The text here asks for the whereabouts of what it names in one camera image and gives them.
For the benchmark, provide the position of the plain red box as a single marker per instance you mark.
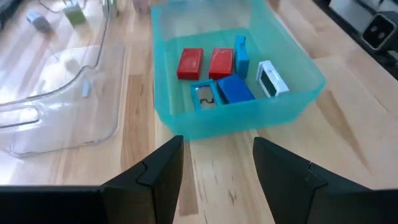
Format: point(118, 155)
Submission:
point(220, 63)
point(189, 63)

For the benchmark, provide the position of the grey blue small box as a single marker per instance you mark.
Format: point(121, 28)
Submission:
point(38, 21)

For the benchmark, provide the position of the small white tag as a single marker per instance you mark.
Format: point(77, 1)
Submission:
point(86, 88)

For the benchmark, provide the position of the teal translucent plastic bin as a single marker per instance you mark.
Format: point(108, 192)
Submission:
point(217, 124)

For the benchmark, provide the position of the dark blue box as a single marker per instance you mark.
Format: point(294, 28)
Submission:
point(234, 88)

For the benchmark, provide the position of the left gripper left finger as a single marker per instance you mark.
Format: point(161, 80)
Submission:
point(155, 186)

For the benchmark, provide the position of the clear plastic bin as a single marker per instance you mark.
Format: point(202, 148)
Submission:
point(77, 124)

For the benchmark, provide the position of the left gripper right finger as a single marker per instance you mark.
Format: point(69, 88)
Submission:
point(286, 186)

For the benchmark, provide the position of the solid teal blue box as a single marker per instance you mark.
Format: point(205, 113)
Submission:
point(241, 59)

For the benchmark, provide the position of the teal framed window box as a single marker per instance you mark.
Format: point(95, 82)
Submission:
point(206, 96)

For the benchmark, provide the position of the grey stereo camera box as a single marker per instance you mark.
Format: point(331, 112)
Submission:
point(377, 31)

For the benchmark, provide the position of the white framed window box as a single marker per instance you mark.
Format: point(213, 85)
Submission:
point(281, 90)

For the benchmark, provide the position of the green box white top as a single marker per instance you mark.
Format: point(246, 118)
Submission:
point(75, 17)

